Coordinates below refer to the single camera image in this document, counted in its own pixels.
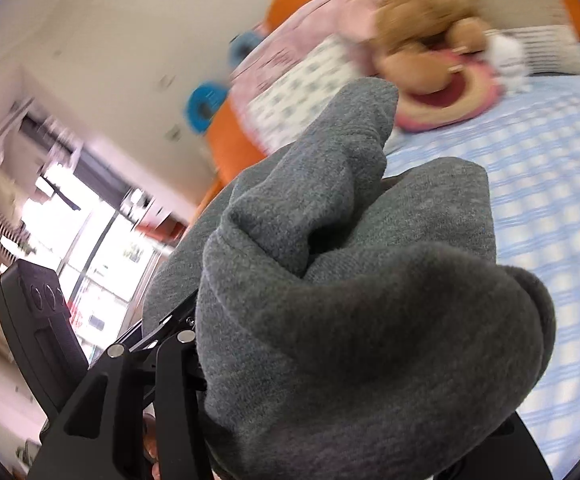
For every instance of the floral print pillow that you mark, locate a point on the floral print pillow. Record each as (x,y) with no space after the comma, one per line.
(300,90)

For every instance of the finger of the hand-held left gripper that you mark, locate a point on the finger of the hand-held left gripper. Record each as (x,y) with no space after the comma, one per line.
(165,322)

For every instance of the person's left hand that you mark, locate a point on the person's left hand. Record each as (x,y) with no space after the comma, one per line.
(151,440)

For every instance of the pink plush toy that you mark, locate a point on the pink plush toy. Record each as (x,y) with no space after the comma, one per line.
(450,105)

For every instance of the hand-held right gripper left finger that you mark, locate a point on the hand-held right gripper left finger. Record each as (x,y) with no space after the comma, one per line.
(175,375)

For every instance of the grey sweatshirt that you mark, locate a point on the grey sweatshirt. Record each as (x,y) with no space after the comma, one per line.
(345,310)

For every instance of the grid pattern cushion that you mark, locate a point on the grid pattern cushion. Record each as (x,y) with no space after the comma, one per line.
(550,47)

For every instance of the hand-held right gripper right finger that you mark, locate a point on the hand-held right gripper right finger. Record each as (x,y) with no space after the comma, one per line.
(520,450)

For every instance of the glass balcony door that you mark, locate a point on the glass balcony door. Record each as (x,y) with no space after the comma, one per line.
(95,240)

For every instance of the blue plaid bed sheet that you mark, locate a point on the blue plaid bed sheet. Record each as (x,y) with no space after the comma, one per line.
(545,160)

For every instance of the small white plush toy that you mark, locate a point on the small white plush toy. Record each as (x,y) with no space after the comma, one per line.
(505,52)

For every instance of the pink floral pillow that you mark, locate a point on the pink floral pillow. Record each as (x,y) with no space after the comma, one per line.
(310,25)

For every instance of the brown teddy bear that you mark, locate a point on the brown teddy bear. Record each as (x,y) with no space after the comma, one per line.
(420,10)

